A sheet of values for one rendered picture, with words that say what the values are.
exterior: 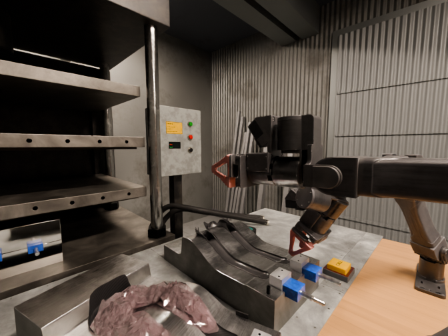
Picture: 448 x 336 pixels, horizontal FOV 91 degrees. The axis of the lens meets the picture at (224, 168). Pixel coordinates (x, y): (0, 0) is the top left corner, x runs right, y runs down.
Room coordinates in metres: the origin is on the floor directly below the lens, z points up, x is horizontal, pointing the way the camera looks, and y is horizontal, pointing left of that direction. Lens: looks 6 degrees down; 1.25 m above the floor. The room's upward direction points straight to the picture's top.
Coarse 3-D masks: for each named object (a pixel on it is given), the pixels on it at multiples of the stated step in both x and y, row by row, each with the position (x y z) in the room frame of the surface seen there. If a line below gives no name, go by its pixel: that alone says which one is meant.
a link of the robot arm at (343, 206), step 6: (336, 198) 0.52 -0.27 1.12; (342, 198) 0.53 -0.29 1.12; (336, 204) 0.52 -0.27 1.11; (342, 204) 0.51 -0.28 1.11; (348, 204) 0.53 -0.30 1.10; (330, 210) 0.52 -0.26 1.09; (336, 210) 0.52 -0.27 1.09; (342, 210) 0.52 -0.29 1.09; (324, 216) 0.54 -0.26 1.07; (330, 216) 0.53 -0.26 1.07; (336, 216) 0.53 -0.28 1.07
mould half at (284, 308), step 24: (192, 240) 0.70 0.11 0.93; (192, 264) 0.69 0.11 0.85; (216, 264) 0.63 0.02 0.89; (264, 264) 0.64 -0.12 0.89; (288, 264) 0.63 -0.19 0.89; (216, 288) 0.61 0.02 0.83; (240, 288) 0.55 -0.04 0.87; (264, 288) 0.52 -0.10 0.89; (312, 288) 0.62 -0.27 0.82; (264, 312) 0.49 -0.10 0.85; (288, 312) 0.52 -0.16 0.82
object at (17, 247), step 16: (0, 224) 0.78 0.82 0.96; (16, 224) 0.78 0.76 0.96; (32, 224) 0.78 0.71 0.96; (48, 224) 0.81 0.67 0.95; (0, 240) 0.72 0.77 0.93; (16, 240) 0.75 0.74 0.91; (32, 240) 0.78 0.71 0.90; (48, 240) 0.81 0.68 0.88; (16, 256) 0.74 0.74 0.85; (32, 256) 0.77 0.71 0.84; (48, 256) 0.81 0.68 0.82; (0, 272) 0.71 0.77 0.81; (16, 272) 0.74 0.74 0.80
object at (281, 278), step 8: (280, 272) 0.54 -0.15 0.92; (288, 272) 0.54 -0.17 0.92; (272, 280) 0.53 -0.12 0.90; (280, 280) 0.51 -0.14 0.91; (288, 280) 0.53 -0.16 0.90; (296, 280) 0.53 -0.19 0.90; (280, 288) 0.51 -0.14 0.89; (288, 288) 0.50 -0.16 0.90; (296, 288) 0.50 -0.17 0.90; (304, 288) 0.51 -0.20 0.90; (288, 296) 0.50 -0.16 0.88; (296, 296) 0.49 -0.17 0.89; (304, 296) 0.49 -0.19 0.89; (312, 296) 0.48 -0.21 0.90; (320, 304) 0.46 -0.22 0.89
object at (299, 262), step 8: (296, 256) 0.63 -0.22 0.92; (304, 256) 0.63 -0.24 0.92; (296, 264) 0.60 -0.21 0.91; (304, 264) 0.60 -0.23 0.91; (312, 264) 0.60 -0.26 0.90; (304, 272) 0.58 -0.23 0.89; (312, 272) 0.57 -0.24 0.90; (320, 272) 0.58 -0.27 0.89; (312, 280) 0.57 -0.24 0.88; (328, 280) 0.55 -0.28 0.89; (336, 280) 0.54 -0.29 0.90
